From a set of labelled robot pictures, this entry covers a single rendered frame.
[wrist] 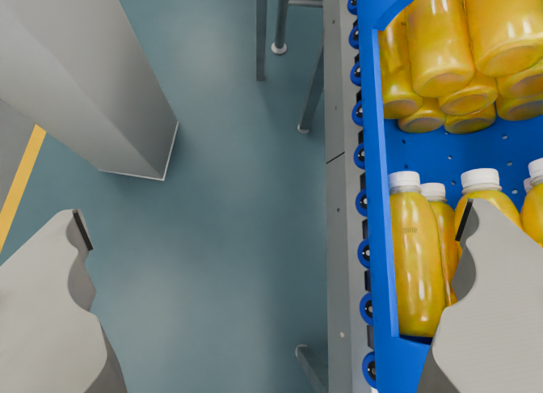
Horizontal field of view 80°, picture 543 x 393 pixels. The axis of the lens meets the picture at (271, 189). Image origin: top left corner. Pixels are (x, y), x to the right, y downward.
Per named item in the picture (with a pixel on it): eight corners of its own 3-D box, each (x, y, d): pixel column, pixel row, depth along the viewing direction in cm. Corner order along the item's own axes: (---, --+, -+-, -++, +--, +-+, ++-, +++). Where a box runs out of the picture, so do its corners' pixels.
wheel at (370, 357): (391, 396, 40) (399, 393, 41) (389, 355, 41) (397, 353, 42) (359, 386, 43) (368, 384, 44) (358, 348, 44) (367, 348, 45)
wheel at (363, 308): (387, 329, 42) (395, 328, 43) (385, 292, 43) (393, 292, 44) (357, 325, 45) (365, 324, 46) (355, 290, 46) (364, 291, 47)
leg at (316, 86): (297, 133, 157) (322, 40, 97) (297, 122, 159) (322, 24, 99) (309, 134, 157) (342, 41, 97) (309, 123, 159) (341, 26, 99)
